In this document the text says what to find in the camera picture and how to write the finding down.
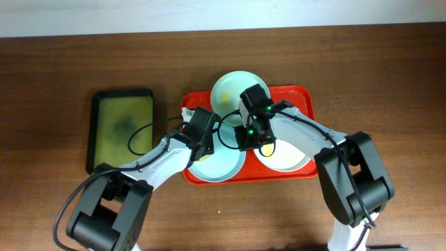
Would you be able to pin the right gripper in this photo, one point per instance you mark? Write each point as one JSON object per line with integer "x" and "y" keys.
{"x": 247, "y": 143}

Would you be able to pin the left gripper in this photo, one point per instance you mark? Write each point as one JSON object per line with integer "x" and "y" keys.
{"x": 203, "y": 150}

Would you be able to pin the cream white plate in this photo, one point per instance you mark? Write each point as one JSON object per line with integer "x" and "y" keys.
{"x": 281, "y": 157}

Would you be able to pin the light blue plate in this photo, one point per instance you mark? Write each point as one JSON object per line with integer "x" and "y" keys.
{"x": 224, "y": 163}

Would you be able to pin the mint green plate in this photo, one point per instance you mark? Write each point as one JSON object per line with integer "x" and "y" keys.
{"x": 225, "y": 95}

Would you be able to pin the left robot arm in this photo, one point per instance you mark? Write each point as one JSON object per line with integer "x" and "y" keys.
{"x": 113, "y": 201}

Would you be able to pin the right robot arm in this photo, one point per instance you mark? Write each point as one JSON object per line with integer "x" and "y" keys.
{"x": 353, "y": 179}

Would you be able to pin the red plastic tray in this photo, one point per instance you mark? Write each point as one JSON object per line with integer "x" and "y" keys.
{"x": 253, "y": 170}

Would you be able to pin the black tray with green liquid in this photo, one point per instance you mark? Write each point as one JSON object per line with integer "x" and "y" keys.
{"x": 116, "y": 133}

